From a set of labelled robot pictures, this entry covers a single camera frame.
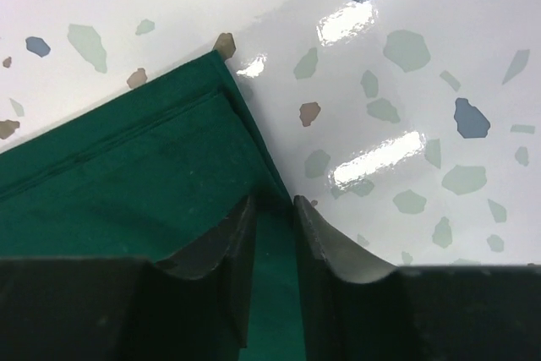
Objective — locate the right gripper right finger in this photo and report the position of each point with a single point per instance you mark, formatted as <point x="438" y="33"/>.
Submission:
<point x="356" y="306"/>

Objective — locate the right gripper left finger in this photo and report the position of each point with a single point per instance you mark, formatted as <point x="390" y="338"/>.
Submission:
<point x="193" y="305"/>

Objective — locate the green surgical cloth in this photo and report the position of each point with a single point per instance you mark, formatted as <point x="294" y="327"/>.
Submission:
<point x="151" y="170"/>

